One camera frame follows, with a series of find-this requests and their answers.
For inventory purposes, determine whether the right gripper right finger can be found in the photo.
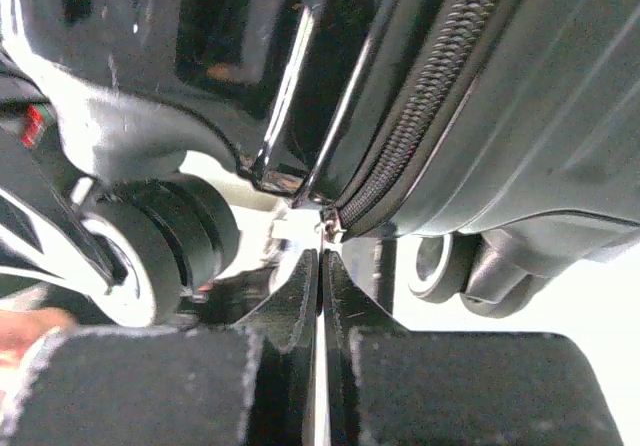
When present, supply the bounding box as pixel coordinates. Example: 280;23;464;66
322;251;622;445

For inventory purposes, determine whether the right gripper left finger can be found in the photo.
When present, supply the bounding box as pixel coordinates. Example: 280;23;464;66
1;250;318;445

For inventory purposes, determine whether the space print kids suitcase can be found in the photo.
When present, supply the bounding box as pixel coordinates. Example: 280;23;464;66
1;0;639;326

